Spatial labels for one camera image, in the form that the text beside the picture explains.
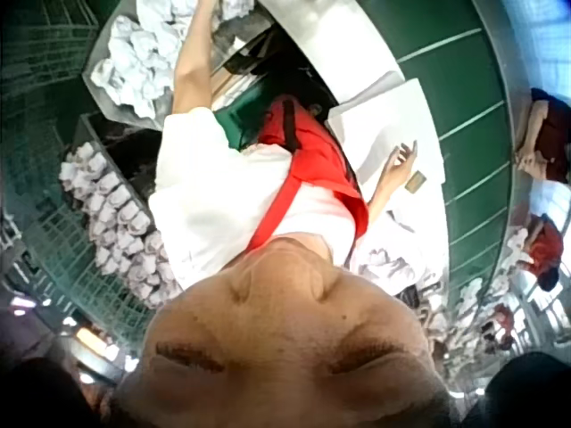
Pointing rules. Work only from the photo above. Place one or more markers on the person's right hand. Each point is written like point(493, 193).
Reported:
point(394, 170)

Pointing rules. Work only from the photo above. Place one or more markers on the small tan card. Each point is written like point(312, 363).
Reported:
point(415, 182)

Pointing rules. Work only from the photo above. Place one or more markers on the flat white cloth sheet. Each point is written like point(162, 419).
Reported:
point(383, 120)

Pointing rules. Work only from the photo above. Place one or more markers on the crumpled white cloth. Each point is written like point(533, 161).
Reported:
point(397, 267)

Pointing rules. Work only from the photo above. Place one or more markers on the grey white work table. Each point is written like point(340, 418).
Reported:
point(321, 40)

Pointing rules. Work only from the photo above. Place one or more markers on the heap of white towels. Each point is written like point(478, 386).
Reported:
point(459, 312)

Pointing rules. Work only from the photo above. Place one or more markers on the pile of crumpled white cloths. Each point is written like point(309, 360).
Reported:
point(165, 13)

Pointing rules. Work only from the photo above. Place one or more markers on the grey bin of crumpled cloths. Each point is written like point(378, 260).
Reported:
point(129, 71)

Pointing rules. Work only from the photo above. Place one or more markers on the rows of folded white towels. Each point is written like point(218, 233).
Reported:
point(116, 223)

